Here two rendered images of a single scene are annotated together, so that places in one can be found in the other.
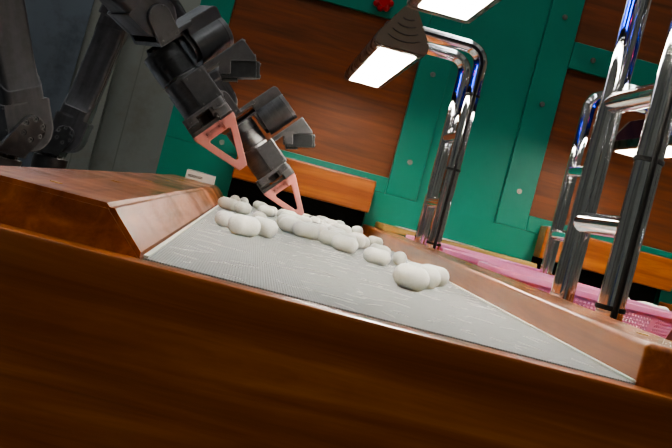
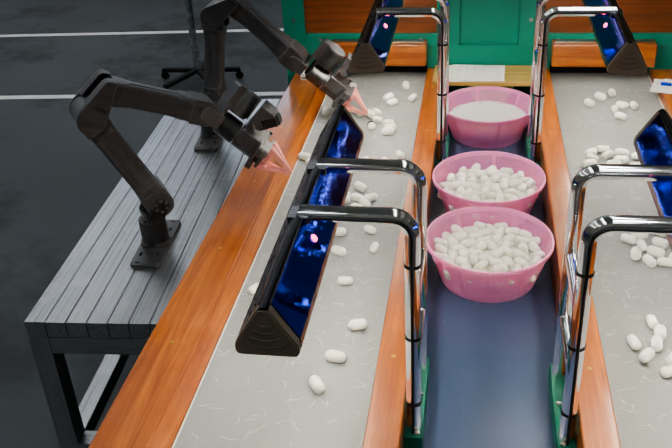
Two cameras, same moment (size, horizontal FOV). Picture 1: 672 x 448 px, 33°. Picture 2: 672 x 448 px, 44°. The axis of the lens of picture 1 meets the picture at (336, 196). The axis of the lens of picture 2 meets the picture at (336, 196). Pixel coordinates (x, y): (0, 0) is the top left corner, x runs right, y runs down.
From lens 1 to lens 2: 0.98 m
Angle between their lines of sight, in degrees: 32
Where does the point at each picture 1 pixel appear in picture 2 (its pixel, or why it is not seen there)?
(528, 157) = not seen: outside the picture
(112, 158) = not seen: outside the picture
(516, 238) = not seen: hidden behind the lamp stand
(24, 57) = (140, 173)
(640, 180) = (408, 349)
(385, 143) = not seen: hidden behind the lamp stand
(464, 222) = (496, 50)
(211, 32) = (244, 102)
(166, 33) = (215, 121)
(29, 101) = (153, 193)
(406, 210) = (454, 52)
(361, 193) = (417, 55)
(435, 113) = not seen: outside the picture
